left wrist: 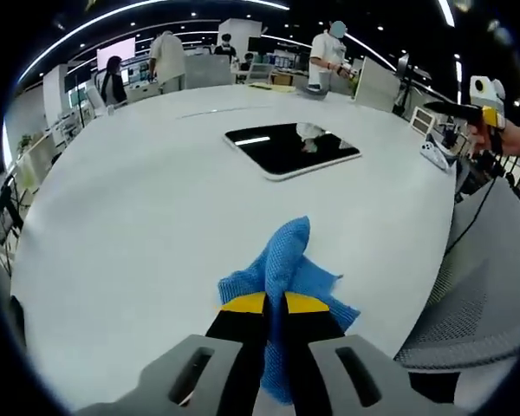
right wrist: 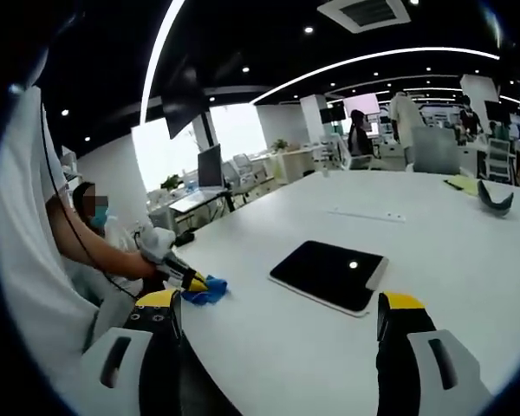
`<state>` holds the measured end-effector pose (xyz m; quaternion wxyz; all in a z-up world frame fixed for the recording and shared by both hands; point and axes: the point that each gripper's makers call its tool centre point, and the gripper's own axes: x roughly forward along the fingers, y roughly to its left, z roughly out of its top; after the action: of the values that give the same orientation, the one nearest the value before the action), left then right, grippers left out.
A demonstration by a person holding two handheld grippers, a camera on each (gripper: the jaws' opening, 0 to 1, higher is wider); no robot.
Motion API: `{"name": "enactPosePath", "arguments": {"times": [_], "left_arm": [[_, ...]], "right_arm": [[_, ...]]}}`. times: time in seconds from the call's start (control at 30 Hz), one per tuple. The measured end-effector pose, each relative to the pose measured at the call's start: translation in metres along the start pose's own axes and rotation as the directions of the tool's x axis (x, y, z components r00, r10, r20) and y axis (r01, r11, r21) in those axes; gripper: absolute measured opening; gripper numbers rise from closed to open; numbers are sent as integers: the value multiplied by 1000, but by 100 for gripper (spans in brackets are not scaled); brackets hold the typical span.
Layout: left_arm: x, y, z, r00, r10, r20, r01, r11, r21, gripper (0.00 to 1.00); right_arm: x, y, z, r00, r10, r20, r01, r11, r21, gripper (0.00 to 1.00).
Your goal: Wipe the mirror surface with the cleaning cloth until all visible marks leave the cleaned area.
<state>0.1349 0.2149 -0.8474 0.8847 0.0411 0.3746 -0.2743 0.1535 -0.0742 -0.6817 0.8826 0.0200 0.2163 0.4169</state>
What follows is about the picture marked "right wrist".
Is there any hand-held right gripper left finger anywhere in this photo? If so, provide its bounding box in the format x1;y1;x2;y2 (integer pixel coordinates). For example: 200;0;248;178
81;289;239;416

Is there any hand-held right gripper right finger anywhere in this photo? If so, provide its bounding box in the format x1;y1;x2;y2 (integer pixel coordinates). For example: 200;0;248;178
375;291;495;416

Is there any blue cleaning cloth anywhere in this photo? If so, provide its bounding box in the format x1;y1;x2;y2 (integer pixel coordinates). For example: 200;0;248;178
180;273;229;306

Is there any white slanted tray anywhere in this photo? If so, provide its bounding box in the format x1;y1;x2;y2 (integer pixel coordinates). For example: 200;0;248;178
169;190;220;213

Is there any grey fabric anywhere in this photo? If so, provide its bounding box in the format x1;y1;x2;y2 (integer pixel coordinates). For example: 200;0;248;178
84;294;135;352

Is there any black computer monitor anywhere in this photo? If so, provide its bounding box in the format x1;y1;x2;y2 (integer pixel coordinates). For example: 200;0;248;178
197;144;224;190

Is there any hanging black screen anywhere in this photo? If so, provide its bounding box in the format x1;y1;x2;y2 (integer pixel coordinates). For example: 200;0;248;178
160;75;207;140

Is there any person's white shirt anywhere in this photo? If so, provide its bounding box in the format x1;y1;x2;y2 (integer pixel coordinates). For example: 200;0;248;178
0;84;101;391

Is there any curved ceiling light strip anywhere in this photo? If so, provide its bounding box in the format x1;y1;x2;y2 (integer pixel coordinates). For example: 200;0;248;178
249;46;502;105
139;0;187;127

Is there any curved grey black band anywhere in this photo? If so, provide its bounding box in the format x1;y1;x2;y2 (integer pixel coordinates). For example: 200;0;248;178
476;179;515;218

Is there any yellow paper sheet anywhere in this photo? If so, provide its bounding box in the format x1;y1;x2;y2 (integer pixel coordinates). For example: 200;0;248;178
442;175;478;196

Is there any grey office chair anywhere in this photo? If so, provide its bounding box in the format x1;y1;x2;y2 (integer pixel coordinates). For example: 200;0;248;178
410;126;460;175

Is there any white mesh office chair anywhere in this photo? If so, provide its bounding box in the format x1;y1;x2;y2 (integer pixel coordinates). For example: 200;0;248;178
485;137;513;181

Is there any white ceiling air vent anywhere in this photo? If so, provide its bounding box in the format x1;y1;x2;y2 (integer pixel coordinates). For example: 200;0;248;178
316;0;413;34

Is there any thin black cable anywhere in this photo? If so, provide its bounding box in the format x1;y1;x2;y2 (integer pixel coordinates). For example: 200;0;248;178
38;90;142;300

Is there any pink wall screen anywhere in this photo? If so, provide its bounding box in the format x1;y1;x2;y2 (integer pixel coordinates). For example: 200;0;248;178
342;94;380;116

